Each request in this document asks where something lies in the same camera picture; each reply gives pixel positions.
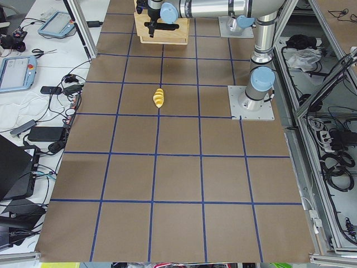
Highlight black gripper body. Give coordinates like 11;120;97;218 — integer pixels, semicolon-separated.
147;0;163;21

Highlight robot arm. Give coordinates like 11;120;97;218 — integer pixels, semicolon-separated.
136;0;283;112

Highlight wooden drawer cabinet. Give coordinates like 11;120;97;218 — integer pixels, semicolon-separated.
133;11;190;45

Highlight toy bread roll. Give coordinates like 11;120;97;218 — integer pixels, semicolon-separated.
153;88;165;109

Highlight blue teach pendant far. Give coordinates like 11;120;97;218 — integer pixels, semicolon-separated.
37;11;75;39

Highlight blue teach pendant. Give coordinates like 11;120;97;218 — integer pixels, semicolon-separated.
1;56;37;93
37;11;75;39

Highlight black scissors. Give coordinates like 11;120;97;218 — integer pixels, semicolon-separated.
31;49;57;59

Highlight blue teach pendant near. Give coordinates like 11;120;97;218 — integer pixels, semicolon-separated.
1;56;37;93

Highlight black power brick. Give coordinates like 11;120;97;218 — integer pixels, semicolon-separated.
28;126;64;142

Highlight black laptop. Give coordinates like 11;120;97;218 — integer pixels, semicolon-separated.
1;136;40;201

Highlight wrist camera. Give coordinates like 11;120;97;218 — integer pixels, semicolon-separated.
136;0;148;14

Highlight aluminium frame post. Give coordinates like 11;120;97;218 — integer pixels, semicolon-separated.
63;0;98;61

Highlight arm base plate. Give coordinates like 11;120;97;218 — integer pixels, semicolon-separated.
219;15;255;39
228;85;274;121

